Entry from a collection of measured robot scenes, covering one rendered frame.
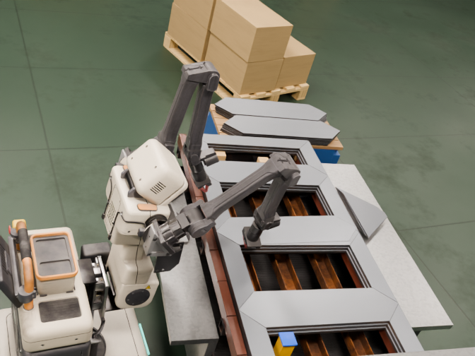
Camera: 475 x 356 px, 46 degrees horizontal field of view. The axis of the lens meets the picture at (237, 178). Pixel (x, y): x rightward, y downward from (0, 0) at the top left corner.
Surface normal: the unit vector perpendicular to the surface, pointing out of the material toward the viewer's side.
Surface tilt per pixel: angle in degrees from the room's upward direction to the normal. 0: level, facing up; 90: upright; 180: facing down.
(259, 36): 90
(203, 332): 0
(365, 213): 0
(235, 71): 90
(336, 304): 0
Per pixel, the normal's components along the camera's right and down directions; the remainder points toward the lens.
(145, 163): -0.51, -0.47
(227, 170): 0.23, -0.77
